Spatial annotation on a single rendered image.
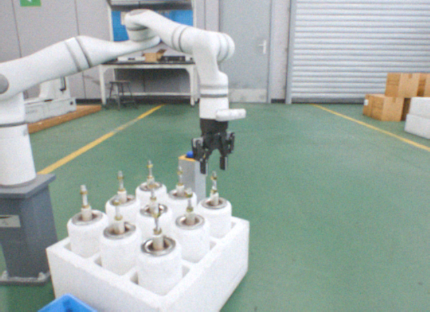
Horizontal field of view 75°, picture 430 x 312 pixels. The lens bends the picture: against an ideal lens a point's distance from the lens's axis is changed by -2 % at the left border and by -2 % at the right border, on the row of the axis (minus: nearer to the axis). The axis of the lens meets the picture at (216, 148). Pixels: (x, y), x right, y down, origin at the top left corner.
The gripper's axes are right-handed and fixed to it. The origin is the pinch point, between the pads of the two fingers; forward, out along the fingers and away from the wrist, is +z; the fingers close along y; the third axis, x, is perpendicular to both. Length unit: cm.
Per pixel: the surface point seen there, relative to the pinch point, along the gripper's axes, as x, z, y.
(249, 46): -314, -71, -384
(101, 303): -1.7, 25.0, 33.2
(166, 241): 6.9, 10.4, 20.5
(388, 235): 30, 36, -65
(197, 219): 4.1, 10.3, 9.4
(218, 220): 4.1, 13.5, 2.2
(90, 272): -4.3, 17.8, 33.8
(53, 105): -331, 14, -43
